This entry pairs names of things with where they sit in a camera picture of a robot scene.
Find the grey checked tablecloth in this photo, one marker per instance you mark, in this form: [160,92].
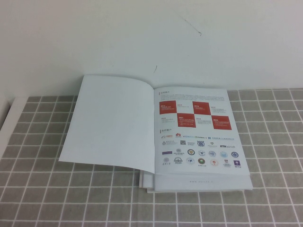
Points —
[94,201]

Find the brochure with orange logo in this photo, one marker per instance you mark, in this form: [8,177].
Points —
[149,186]

